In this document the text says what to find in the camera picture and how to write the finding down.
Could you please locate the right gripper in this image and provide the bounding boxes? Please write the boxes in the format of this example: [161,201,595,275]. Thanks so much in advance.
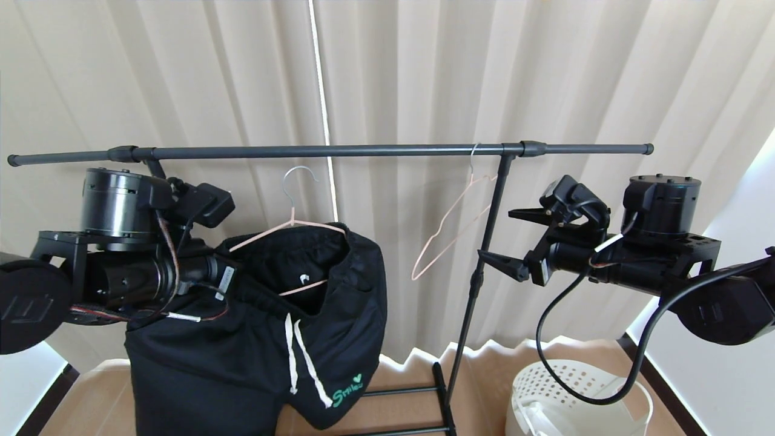
[478,207,625,287]

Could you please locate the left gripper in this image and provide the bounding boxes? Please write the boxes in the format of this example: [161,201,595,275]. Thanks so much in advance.
[91,250,243,308]

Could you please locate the pink clothes hanger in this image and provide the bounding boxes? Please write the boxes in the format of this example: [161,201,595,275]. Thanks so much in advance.
[229,166,348,297]
[412,144,498,281]

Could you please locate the black drawstring shorts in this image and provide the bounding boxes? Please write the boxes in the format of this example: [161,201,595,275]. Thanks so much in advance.
[124,223,388,436]

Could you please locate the white laundry basket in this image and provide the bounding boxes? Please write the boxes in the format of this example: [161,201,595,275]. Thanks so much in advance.
[506,359,655,436]

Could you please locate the black clothes rack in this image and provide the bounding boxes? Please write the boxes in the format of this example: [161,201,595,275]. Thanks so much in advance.
[7,141,655,436]

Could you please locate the beige curtain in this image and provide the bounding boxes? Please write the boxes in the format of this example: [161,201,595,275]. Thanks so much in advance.
[0,0,775,376]

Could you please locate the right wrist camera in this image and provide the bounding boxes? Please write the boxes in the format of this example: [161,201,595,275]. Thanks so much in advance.
[541,175,611,230]

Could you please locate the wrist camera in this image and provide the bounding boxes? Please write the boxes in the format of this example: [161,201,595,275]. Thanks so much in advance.
[541,175,611,230]
[167,177,236,230]

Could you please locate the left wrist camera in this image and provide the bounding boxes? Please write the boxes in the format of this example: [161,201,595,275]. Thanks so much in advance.
[167,177,236,230]

